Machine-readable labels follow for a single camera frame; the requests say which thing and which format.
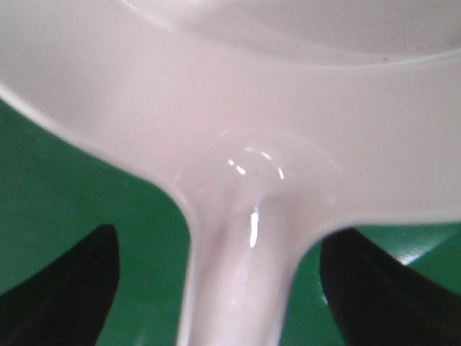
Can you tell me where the green conveyor belt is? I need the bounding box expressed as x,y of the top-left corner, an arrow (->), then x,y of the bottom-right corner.
1,101 -> 460,345

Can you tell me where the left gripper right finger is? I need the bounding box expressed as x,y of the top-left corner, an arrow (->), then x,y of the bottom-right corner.
319,229 -> 460,345

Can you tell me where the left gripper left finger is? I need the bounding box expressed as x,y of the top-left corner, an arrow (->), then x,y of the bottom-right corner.
1,224 -> 120,345

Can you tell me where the pink plastic dustpan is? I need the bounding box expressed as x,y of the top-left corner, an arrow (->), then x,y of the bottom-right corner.
1,1 -> 460,345

